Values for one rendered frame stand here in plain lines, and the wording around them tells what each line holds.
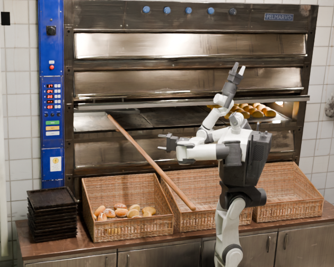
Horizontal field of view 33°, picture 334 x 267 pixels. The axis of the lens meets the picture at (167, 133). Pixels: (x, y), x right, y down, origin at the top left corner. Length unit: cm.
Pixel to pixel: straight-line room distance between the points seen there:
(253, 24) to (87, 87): 132
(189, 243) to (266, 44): 159
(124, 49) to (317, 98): 167
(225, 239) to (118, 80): 132
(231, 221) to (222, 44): 137
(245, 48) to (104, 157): 131
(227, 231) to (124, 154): 103
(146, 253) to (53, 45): 151
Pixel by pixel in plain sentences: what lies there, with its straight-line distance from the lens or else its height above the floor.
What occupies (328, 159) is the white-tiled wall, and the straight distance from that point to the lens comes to 490.
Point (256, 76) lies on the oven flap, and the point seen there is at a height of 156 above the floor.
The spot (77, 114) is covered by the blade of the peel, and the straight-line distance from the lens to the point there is 436.
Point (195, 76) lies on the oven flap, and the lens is 410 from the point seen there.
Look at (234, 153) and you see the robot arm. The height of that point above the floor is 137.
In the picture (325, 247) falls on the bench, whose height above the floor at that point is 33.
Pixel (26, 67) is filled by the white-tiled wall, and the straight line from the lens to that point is 378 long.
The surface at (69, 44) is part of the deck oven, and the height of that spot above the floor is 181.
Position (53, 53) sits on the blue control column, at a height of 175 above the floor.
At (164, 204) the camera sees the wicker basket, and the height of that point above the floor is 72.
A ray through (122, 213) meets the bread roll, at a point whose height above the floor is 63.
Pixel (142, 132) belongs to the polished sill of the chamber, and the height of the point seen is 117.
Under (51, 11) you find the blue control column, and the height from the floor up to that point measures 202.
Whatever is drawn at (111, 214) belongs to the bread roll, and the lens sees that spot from 402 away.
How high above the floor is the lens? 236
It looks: 17 degrees down
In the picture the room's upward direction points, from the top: 3 degrees clockwise
